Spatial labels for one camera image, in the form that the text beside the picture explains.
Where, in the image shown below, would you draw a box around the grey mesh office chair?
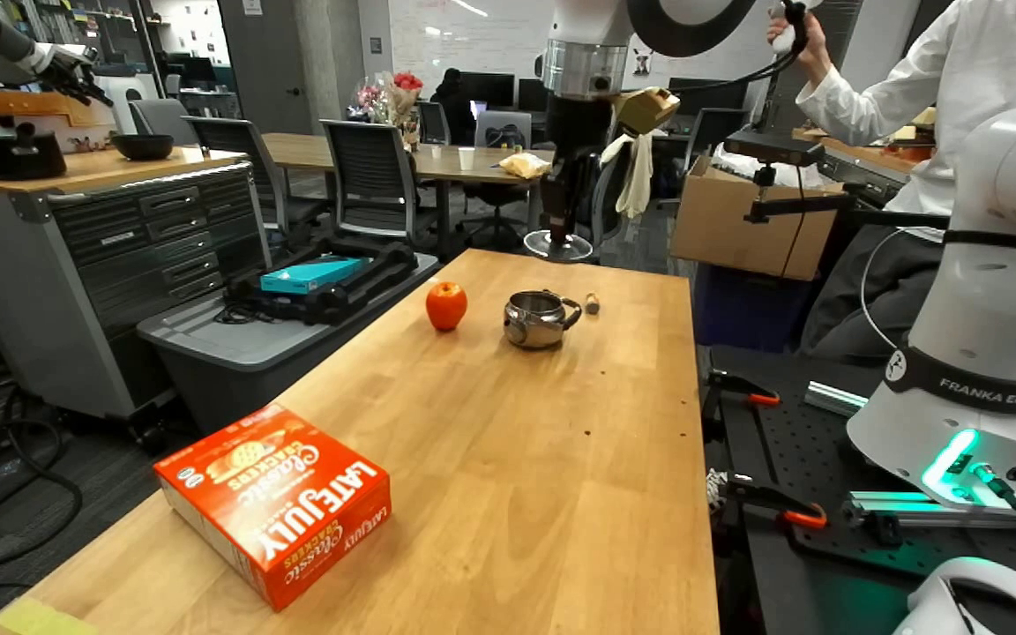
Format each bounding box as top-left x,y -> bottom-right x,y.
317,117 -> 424,248

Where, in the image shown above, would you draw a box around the grey drawer cabinet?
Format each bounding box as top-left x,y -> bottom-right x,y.
0,149 -> 279,425

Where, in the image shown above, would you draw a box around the long aluminium rail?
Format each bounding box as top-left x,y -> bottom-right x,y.
842,483 -> 1016,538

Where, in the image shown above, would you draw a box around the black cooking pot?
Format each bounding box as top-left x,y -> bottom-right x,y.
0,117 -> 72,184

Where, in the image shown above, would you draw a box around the dark office chair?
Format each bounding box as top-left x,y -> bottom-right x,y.
185,113 -> 296,242

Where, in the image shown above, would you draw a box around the black bowl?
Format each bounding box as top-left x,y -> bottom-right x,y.
110,130 -> 181,165

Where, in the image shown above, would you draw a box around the black optical breadboard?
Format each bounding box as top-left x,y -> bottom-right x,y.
702,344 -> 1016,635

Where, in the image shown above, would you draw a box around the white cloth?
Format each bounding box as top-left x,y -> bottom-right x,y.
597,126 -> 670,226

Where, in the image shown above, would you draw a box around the black stereo camera bar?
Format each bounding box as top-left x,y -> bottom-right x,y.
724,126 -> 832,165

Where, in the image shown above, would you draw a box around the orange wooden board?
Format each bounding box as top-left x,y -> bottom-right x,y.
0,90 -> 113,138

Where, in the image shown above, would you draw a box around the grey door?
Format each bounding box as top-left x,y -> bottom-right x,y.
216,0 -> 314,138

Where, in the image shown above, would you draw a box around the teal plastic case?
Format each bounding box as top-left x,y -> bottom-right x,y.
255,255 -> 374,302

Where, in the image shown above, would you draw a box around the blue bin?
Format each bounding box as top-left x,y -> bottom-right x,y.
690,266 -> 820,356

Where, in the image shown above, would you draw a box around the grey storage bin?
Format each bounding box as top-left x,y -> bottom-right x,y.
134,248 -> 443,436

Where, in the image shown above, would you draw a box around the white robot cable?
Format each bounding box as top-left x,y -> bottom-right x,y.
855,224 -> 951,364

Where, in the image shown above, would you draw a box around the flower bouquet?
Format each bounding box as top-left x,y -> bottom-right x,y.
354,69 -> 430,152

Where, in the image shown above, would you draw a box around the black floor cables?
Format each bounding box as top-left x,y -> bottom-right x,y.
0,385 -> 93,577

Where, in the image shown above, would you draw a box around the short aluminium rail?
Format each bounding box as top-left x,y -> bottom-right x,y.
801,373 -> 877,419

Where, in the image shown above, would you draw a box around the small steel kettle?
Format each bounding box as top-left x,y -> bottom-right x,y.
501,285 -> 587,353

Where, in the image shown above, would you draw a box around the yellow bag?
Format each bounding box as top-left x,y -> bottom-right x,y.
496,149 -> 554,184

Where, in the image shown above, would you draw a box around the cardboard box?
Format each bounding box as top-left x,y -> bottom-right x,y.
670,158 -> 845,285

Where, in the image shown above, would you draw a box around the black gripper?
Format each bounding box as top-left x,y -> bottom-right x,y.
540,97 -> 622,242

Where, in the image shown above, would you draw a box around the black clamp orange handle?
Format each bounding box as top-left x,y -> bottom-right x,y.
702,364 -> 787,416
705,467 -> 832,538

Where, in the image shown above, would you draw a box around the black office chair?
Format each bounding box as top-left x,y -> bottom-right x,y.
582,126 -> 655,259

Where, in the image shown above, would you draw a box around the orange toy fruit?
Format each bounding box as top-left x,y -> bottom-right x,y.
424,278 -> 471,335

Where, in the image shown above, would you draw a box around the yellow tape patch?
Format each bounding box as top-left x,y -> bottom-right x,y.
0,594 -> 102,635

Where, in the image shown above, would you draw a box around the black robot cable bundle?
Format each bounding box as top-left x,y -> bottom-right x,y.
716,0 -> 820,93

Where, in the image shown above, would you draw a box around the person in white shirt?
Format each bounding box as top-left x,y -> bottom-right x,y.
763,0 -> 1012,367

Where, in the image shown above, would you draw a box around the round steel kettle lid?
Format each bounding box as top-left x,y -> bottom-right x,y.
517,226 -> 600,266

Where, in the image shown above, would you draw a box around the orange cracker box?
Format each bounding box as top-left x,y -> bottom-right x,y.
150,407 -> 394,614

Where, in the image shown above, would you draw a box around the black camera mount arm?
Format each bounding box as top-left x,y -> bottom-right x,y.
744,163 -> 961,235

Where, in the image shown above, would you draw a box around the yellow-green wrist camera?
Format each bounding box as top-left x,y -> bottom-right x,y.
613,84 -> 684,138

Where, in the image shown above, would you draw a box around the white VR controller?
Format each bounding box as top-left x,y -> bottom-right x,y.
890,554 -> 1016,635

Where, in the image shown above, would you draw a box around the wooden office table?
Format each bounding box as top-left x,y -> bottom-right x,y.
257,126 -> 580,259

